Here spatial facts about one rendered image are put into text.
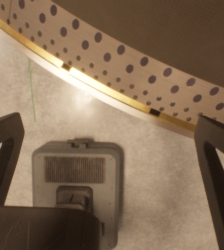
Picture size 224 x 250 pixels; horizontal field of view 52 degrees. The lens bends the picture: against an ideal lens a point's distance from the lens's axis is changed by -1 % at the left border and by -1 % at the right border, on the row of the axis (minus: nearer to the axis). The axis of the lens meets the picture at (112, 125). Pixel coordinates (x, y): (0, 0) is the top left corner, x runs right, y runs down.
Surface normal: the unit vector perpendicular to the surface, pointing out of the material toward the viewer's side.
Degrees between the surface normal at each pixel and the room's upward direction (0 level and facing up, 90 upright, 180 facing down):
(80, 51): 43
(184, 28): 62
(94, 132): 0
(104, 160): 0
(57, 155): 0
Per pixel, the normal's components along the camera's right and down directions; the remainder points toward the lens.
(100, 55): -0.33, 0.68
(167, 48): -0.37, 0.85
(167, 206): -0.01, 0.11
